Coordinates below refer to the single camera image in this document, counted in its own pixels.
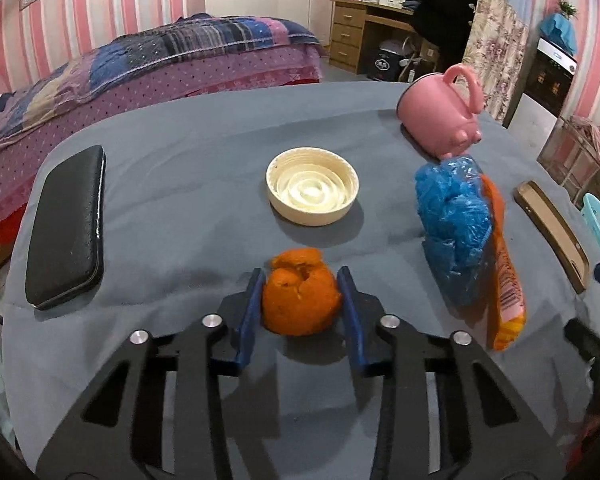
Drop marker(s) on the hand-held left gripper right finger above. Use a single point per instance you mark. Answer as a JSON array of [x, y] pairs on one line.
[[355, 325]]

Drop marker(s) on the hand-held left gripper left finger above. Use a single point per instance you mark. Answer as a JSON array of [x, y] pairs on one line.
[[247, 325]]

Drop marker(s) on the brown phone case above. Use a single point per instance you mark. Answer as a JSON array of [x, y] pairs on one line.
[[555, 232]]

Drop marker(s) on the orange snack wrapper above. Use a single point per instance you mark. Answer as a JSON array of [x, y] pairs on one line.
[[507, 285]]

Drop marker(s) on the white plastic lid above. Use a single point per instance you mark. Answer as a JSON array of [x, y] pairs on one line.
[[312, 190]]

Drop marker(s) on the blue plastic shoe cover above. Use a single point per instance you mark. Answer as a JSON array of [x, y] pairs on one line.
[[455, 220]]

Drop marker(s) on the black leather case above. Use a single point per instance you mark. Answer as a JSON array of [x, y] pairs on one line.
[[65, 230]]

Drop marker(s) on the water dispenser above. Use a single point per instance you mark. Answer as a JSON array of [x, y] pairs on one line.
[[550, 75]]

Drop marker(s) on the pink pig cup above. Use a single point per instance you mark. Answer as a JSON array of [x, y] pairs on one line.
[[435, 120]]

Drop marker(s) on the blue cloth cover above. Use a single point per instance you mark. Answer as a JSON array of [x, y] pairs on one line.
[[560, 32]]

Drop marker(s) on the floral curtain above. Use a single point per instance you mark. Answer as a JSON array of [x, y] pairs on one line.
[[500, 50]]

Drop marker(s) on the bed with patchwork quilt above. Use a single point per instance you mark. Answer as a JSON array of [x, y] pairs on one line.
[[180, 77]]

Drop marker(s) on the black box with white print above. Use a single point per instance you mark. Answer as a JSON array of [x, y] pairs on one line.
[[382, 66]]

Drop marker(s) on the small potted plant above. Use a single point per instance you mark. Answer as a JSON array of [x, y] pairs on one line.
[[567, 8]]

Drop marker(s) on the plaid patchwork quilt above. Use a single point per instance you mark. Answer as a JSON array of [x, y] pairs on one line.
[[190, 42]]

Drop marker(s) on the wooden desk with drawers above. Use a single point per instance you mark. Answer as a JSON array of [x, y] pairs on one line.
[[347, 35]]

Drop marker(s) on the white wardrobe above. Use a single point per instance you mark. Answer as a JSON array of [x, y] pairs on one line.
[[260, 0]]

